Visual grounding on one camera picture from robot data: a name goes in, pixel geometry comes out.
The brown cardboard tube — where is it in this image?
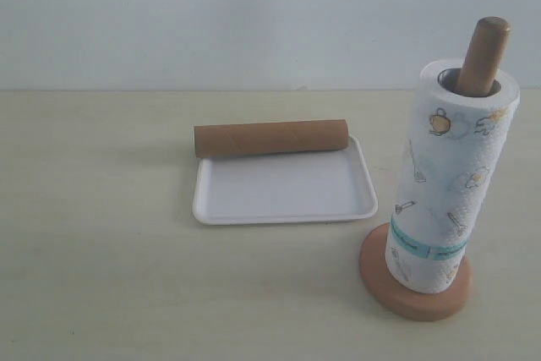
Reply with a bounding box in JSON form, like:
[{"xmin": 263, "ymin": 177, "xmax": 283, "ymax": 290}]
[{"xmin": 194, "ymin": 119, "xmax": 349, "ymax": 158}]

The printed paper towel roll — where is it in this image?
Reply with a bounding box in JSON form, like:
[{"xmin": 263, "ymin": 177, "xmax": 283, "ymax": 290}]
[{"xmin": 385, "ymin": 58, "xmax": 520, "ymax": 294}]

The white rectangular tray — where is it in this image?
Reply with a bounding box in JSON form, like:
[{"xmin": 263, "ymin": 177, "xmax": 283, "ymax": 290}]
[{"xmin": 192, "ymin": 136, "xmax": 378, "ymax": 226}]

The wooden paper towel holder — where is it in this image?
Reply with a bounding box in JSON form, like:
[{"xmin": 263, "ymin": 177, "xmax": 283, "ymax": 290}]
[{"xmin": 359, "ymin": 16, "xmax": 511, "ymax": 321}]

